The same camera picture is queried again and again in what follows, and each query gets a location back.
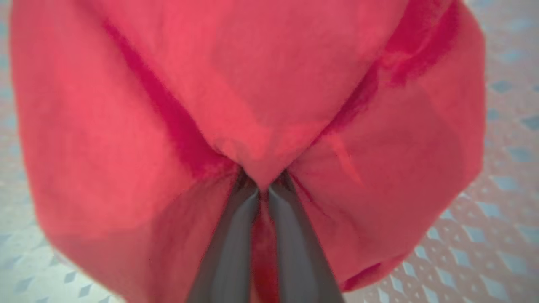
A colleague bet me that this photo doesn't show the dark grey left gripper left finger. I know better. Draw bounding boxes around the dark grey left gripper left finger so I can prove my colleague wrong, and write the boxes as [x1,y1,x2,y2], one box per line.
[185,175,259,303]

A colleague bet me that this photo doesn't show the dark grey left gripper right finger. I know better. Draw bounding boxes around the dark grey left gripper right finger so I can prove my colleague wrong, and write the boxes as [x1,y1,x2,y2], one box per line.
[268,170,345,303]

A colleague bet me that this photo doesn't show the red and white garment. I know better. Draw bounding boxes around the red and white garment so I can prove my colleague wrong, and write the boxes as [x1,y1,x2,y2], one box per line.
[8,0,488,303]

